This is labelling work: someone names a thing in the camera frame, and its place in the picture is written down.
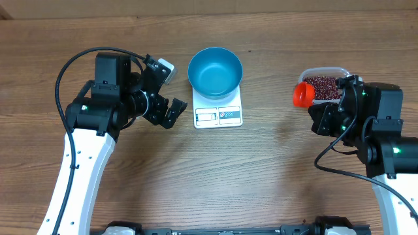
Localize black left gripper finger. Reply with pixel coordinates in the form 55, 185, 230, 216
142, 54, 166, 93
160, 98, 187, 129

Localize red measuring scoop blue handle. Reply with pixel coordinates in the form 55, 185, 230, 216
293, 82, 315, 108

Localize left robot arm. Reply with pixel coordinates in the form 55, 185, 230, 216
38, 47, 187, 234

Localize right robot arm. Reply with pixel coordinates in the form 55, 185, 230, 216
308, 82, 417, 234

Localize white digital kitchen scale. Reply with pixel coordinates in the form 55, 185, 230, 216
193, 87, 243, 129

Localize blue bowl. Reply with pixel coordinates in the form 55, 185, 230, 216
187, 47, 244, 100

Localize red beans in container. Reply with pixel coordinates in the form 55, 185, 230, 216
303, 76, 340, 101

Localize clear plastic bean container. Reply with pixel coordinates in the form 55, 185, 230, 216
297, 66, 353, 106

